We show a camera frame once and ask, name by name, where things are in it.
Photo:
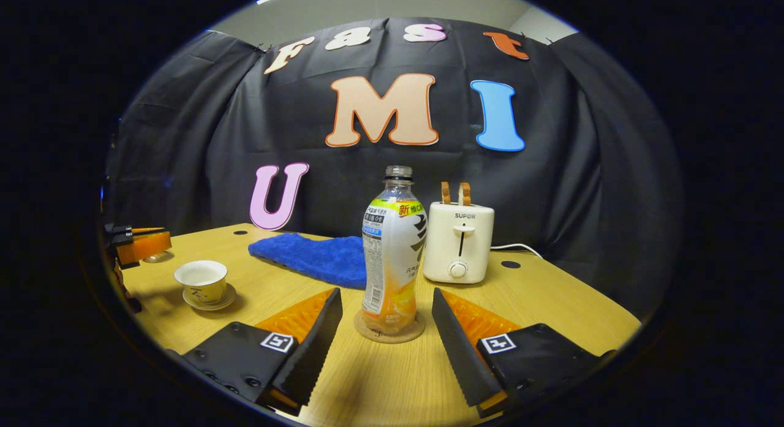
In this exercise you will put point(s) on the blue towel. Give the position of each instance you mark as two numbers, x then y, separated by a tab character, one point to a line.
312	258

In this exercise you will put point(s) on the round cork coaster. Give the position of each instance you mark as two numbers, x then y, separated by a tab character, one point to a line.
367	332

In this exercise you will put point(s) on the clear plastic water bottle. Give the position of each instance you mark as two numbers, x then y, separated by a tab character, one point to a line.
392	255

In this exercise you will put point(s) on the black backdrop cloth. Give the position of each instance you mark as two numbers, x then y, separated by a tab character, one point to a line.
551	188

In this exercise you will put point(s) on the white toaster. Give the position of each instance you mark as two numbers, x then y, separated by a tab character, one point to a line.
459	243

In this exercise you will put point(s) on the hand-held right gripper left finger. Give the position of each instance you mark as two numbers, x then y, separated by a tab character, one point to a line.
318	344

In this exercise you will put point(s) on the yellow ceramic teacup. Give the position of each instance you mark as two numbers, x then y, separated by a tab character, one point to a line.
202	280

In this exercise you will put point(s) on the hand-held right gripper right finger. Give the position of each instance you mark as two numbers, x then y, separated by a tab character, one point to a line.
459	353

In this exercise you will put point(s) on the toast slice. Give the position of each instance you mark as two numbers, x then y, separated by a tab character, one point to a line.
445	193
465	193

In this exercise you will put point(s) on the yellow ceramic saucer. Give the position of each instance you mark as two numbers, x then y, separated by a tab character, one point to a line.
223	301

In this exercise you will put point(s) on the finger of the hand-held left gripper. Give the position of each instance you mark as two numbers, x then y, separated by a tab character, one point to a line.
131	230
147	246

